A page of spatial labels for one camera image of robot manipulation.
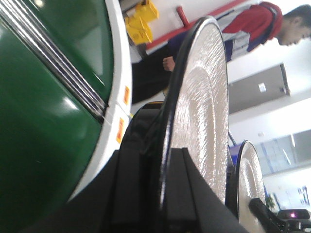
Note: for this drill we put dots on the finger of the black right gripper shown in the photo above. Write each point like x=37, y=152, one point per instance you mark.
x=270, y=222

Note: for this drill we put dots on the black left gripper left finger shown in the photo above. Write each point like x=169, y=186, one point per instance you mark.
x=114, y=202

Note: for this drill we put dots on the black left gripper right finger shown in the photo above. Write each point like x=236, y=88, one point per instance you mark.
x=191, y=205

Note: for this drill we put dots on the silver plate black rim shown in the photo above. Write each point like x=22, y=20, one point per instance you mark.
x=245, y=184
x=195, y=110

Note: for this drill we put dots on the person in red shirt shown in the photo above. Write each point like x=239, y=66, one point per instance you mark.
x=243, y=30

